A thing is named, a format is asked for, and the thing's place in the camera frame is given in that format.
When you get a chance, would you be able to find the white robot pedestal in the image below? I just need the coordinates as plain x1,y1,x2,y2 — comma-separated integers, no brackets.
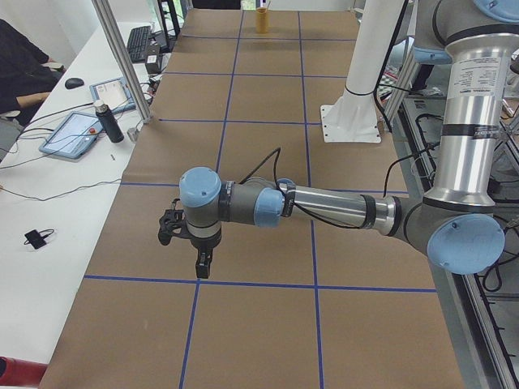
320,0,406,143

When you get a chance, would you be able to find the aluminium frame rack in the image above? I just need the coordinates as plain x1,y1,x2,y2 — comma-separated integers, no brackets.
397,28,518,388

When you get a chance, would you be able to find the red object at corner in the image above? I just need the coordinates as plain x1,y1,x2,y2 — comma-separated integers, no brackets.
1,357,48,388

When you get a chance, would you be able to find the small black device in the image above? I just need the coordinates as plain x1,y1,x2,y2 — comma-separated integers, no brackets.
24,229,55,250

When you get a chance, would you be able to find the bamboo chopstick holder cup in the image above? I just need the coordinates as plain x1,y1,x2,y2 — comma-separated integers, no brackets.
255,7,269,34

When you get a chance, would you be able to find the blue teach pendant tablet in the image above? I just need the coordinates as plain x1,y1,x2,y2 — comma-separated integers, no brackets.
39,112,102,160

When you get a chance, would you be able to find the aluminium frame post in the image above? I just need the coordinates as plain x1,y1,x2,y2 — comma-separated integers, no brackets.
92,0,152,124

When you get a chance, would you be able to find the black power adapter box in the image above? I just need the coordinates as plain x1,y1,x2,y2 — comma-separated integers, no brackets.
145,53,162,75

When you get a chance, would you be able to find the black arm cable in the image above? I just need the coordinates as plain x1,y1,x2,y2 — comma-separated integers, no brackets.
238,147,439,230

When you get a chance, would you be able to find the person in black shirt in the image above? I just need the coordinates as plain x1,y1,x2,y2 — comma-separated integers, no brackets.
0,19,68,135

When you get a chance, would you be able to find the black water bottle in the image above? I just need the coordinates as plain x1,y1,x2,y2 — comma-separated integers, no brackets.
93,100,124,143

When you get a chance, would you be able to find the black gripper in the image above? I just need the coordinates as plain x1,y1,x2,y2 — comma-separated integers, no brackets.
190,233,221,279

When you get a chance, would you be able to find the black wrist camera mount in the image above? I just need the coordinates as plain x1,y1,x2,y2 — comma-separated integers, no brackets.
157,198,190,246

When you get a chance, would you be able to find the black computer mouse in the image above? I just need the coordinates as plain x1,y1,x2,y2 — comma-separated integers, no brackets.
64,77,84,90

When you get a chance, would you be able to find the black keyboard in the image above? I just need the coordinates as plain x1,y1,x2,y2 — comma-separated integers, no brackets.
127,26,152,63

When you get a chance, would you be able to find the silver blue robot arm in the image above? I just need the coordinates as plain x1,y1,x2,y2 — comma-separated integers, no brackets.
159,1,518,279

